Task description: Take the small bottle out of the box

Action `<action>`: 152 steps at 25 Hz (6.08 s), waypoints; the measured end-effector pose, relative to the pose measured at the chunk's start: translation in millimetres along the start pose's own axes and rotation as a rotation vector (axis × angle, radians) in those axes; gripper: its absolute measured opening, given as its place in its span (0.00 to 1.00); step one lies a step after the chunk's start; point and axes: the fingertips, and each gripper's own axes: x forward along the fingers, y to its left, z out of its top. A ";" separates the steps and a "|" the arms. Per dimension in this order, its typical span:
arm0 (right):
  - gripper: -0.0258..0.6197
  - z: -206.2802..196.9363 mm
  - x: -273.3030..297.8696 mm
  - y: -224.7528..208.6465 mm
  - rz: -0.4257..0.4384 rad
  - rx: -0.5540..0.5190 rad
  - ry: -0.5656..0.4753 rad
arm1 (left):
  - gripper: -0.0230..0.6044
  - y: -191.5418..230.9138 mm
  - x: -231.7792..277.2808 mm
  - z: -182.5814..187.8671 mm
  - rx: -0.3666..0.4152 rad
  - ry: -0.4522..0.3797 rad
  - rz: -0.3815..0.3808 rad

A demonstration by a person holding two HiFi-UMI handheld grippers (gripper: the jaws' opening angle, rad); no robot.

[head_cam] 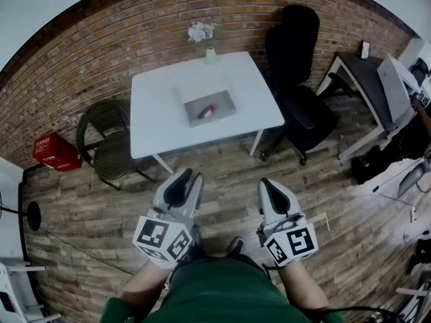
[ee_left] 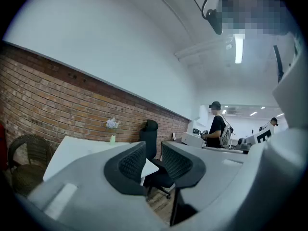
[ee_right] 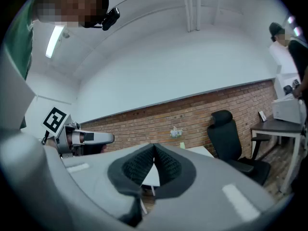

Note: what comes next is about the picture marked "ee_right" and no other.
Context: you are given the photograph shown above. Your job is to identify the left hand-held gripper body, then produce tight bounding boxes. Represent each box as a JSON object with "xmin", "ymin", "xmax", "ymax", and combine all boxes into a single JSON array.
[{"xmin": 41, "ymin": 106, "xmax": 84, "ymax": 159}]

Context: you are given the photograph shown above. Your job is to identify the long ceiling light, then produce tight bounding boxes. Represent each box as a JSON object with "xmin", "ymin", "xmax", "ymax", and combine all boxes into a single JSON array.
[{"xmin": 45, "ymin": 25, "xmax": 64, "ymax": 59}]

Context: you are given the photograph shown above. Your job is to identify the person's green shirt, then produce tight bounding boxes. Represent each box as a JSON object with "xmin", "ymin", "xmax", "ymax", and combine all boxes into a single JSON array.
[{"xmin": 3, "ymin": 0, "xmax": 35, "ymax": 129}]

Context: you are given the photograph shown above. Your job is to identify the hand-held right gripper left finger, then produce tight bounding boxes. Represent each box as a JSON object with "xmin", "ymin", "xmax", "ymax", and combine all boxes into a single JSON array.
[{"xmin": 60, "ymin": 142, "xmax": 155, "ymax": 227}]

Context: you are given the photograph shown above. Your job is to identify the white ceiling pipe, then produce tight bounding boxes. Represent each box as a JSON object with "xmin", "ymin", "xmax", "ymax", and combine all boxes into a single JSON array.
[
  {"xmin": 184, "ymin": 0, "xmax": 193, "ymax": 33},
  {"xmin": 193, "ymin": 0, "xmax": 202, "ymax": 32}
]

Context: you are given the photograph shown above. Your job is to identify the dark desk white legs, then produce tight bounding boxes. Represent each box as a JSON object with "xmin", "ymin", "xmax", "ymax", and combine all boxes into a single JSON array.
[{"xmin": 250, "ymin": 114, "xmax": 308, "ymax": 194}]

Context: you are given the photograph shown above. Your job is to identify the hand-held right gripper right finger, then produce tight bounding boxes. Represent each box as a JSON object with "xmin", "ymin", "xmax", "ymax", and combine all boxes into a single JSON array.
[{"xmin": 141, "ymin": 142, "xmax": 278, "ymax": 231}]

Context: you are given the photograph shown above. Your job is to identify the white grey printer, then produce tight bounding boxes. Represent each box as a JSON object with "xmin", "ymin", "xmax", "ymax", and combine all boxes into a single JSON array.
[{"xmin": 271, "ymin": 94, "xmax": 304, "ymax": 125}]

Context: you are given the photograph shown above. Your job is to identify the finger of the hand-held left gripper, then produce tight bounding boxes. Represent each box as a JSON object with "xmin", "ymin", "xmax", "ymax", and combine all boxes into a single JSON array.
[{"xmin": 71, "ymin": 130, "xmax": 115, "ymax": 146}]

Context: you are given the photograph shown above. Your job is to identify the black head-mounted camera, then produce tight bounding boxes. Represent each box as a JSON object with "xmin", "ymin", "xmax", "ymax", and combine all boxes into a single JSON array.
[{"xmin": 101, "ymin": 7, "xmax": 121, "ymax": 31}]

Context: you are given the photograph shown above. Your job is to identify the person's head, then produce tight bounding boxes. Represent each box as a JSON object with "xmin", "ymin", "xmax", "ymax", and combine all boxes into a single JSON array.
[{"xmin": 36, "ymin": 0, "xmax": 110, "ymax": 29}]

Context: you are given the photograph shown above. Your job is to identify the black office chair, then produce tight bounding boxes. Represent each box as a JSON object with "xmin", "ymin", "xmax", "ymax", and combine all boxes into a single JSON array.
[{"xmin": 206, "ymin": 109, "xmax": 271, "ymax": 187}]

